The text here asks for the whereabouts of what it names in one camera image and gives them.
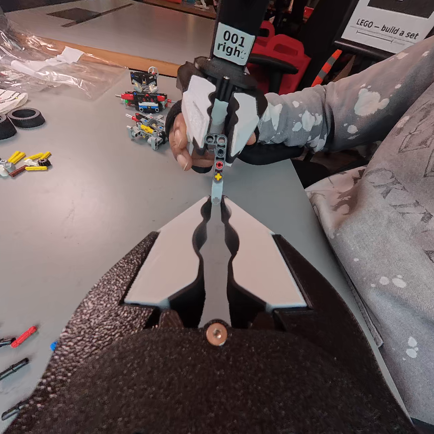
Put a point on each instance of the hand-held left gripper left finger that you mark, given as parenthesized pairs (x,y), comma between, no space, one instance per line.
(166,268)

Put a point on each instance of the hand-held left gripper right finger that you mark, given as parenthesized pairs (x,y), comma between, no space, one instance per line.
(268,268)

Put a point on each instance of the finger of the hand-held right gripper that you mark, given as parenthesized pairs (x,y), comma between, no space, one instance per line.
(196,101)
(246,115)

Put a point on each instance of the toy beam assembly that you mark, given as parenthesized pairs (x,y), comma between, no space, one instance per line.
(217,190)

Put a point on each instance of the black desk mat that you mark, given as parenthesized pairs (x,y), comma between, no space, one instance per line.
(84,13)

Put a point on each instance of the person's right hand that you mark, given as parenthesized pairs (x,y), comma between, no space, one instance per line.
(178,139)

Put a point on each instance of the red chair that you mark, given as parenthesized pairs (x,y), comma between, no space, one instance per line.
(284,57)

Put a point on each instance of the partly built toy car chassis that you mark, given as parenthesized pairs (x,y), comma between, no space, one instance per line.
(145,98)

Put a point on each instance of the background grey table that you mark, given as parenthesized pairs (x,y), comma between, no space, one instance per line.
(152,30)

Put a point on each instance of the orange and grey striped bar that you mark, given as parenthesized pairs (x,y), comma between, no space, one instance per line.
(327,66)

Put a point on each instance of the person's torso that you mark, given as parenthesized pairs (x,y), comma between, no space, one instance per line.
(390,254)

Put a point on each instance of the clear plastic bag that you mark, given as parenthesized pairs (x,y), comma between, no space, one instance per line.
(51,74)

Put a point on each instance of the white printed sign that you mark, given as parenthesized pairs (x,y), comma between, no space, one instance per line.
(390,30)

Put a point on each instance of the red connector pin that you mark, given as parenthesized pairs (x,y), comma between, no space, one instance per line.
(23,336)

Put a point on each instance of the black toy tire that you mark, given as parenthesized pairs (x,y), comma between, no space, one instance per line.
(37,120)
(5,130)

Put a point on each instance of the dark toy gear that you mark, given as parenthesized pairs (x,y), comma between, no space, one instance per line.
(44,162)

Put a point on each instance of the white toy connector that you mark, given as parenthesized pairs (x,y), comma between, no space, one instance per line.
(4,170)
(31,162)

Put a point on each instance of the brown toy axle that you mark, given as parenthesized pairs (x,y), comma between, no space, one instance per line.
(17,172)

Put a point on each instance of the black connector pin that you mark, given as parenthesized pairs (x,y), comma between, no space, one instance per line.
(13,409)
(13,368)

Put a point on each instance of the printed paper sheet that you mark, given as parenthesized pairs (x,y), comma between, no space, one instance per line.
(10,100)

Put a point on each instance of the grey toy connector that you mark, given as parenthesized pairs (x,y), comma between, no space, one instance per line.
(7,164)

